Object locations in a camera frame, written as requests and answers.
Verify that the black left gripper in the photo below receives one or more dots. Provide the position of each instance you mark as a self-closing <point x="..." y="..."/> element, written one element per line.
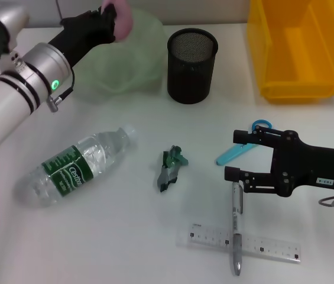
<point x="81" y="35"/>

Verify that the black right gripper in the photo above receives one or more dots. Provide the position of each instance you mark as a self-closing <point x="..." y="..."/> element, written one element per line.
<point x="317" y="168"/>

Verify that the pink toy peach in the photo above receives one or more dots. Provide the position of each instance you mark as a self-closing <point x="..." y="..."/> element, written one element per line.
<point x="123" y="20"/>

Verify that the green plastic wrapper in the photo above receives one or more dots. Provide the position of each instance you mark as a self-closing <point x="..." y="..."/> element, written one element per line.
<point x="168" y="174"/>

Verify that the clear green-label water bottle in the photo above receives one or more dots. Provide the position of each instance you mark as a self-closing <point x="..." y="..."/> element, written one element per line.
<point x="66" y="168"/>

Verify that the blue scissors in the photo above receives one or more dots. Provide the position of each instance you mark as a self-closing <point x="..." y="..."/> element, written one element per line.
<point x="228" y="156"/>

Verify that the translucent green fruit bowl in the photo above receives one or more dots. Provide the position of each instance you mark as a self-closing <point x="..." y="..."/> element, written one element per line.
<point x="131" y="68"/>

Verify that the silver pen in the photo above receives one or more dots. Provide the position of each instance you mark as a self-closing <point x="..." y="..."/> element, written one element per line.
<point x="235" y="225"/>

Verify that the black mesh pen holder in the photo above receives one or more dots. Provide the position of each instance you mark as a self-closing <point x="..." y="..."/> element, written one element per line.
<point x="190" y="80"/>

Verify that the transparent plastic ruler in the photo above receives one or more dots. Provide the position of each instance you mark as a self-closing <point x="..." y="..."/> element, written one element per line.
<point x="273" y="248"/>

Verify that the yellow plastic bin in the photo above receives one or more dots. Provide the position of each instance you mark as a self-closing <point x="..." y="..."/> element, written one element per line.
<point x="302" y="68"/>

